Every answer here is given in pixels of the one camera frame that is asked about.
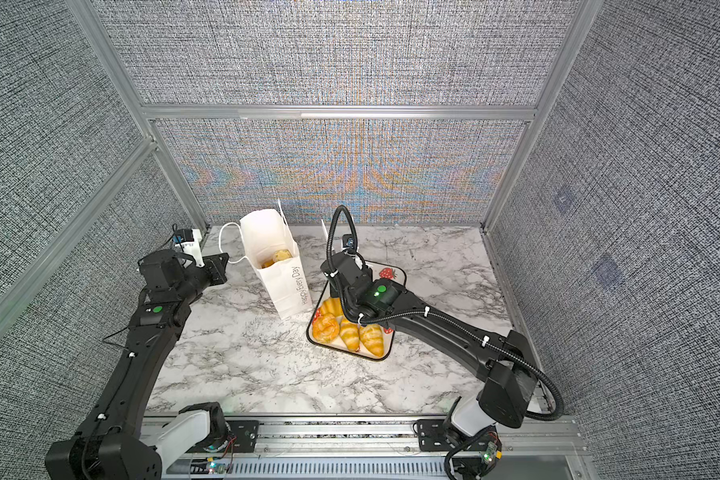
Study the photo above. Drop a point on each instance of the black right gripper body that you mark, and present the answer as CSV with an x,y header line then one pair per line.
x,y
369,273

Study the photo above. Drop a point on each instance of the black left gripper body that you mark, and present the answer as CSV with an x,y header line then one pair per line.
x,y
211,264

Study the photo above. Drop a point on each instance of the white printed paper bag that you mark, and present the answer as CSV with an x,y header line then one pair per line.
x,y
262,232

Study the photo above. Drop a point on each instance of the steel tongs white tips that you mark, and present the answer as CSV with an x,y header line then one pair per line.
x,y
325,231

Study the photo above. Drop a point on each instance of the flaky fake croissant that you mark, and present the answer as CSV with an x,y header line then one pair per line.
x,y
372,338
277,256

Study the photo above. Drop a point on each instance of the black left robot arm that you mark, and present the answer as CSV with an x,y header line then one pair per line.
x,y
108,443

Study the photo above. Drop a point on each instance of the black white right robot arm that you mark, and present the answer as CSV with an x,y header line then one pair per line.
x,y
504,363

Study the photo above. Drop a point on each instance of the round striped fake bun left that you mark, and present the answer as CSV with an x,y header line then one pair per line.
x,y
331,306

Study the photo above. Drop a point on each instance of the striped fake croissant bottom middle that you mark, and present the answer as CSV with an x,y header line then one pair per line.
x,y
350,336

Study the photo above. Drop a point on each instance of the knotted fake bread roll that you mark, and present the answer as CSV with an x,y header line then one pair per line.
x,y
325,328

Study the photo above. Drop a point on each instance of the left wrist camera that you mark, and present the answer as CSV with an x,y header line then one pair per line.
x,y
188,242

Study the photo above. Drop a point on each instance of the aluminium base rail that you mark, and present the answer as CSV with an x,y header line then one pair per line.
x,y
386,446

